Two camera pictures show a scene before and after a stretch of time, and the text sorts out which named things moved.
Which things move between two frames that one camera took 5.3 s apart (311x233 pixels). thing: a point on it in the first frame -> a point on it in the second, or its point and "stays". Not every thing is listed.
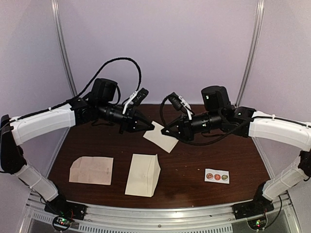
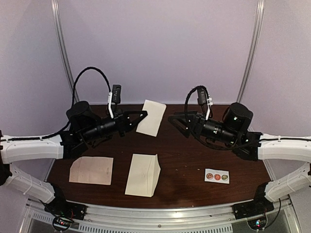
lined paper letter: [165, 142] -> [150, 124]
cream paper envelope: [144, 171] stays
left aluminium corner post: [55, 5] stays
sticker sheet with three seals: [216, 175] stays
